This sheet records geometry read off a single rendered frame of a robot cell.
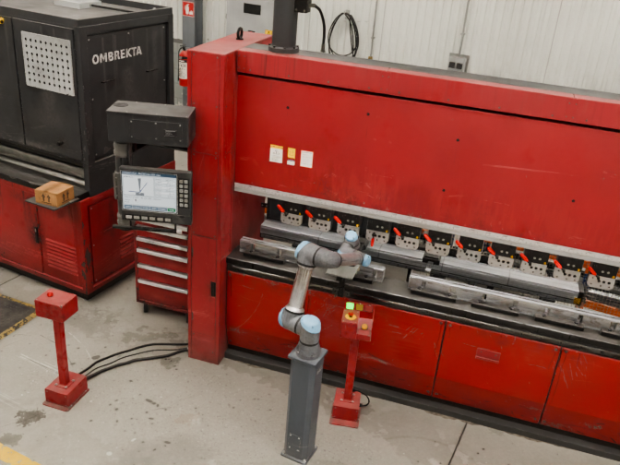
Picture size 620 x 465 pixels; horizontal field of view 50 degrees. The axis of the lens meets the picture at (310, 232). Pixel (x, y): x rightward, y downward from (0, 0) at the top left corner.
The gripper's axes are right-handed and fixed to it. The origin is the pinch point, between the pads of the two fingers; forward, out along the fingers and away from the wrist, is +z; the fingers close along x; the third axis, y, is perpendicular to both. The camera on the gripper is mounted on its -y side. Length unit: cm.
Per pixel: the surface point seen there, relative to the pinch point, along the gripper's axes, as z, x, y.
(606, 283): 1, -153, 18
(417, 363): 51, -48, -44
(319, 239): 23.3, 38.4, 21.4
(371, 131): -65, -1, 60
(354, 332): 4.1, -10.5, -46.9
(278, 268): 6, 54, -14
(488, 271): 32, -82, 25
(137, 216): -59, 132, -24
